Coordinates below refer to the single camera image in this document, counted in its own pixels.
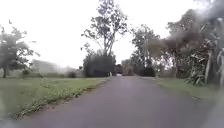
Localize dark hedge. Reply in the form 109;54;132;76
82;49;117;79

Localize tall slender tree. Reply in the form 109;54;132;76
80;0;129;58

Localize grey asphalt path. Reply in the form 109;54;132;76
0;75;224;128

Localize grass strip beside bushes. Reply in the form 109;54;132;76
141;76;224;104

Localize open grass lawn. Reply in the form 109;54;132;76
0;76;110;120

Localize trees with flax bushes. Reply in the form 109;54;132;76
159;0;224;88

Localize small spreading tree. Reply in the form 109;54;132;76
0;19;41;80

